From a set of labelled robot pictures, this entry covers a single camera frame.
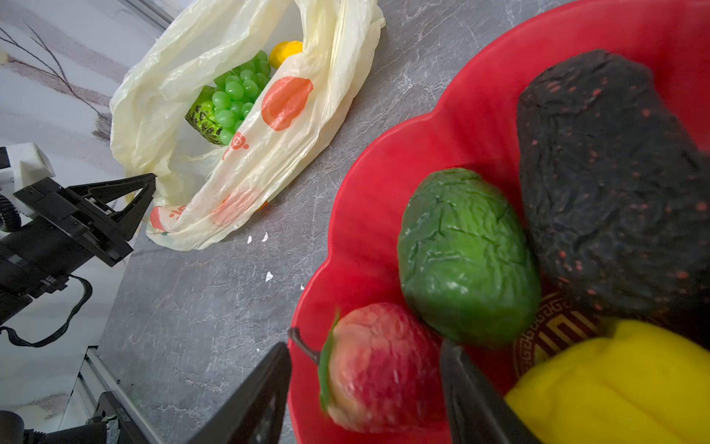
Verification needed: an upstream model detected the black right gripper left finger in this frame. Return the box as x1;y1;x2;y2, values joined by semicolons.
189;342;292;444

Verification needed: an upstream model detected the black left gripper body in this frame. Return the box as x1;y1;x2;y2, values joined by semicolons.
1;178;133;323

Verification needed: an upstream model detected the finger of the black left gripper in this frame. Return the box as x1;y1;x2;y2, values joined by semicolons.
68;173;156;241

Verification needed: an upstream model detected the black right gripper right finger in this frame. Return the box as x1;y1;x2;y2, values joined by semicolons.
440;340;541;444

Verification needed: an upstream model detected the pale yellow plastic bag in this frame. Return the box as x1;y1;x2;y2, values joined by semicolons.
110;1;386;251

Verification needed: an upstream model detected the red fake fruit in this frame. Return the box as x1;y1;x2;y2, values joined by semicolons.
288;303;447;433

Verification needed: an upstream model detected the light green bumpy fake fruit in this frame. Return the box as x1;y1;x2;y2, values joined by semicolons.
185;85;225;145

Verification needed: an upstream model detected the green fake vegetable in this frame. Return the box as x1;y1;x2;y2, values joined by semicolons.
397;168;542;348

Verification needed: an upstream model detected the yellow fake lemon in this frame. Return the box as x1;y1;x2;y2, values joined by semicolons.
505;320;709;443

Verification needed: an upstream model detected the dark brown fake fruit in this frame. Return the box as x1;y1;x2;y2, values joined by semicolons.
517;49;709;346

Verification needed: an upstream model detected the red flower-shaped bowl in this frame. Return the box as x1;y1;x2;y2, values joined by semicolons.
288;1;709;443

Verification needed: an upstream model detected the green fake grapes bunch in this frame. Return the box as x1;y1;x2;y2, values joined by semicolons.
213;51;272;145

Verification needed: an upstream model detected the yellow fake banana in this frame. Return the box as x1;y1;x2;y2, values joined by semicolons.
268;41;303;70

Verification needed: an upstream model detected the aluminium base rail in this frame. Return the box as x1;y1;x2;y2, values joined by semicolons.
59;347;164;443

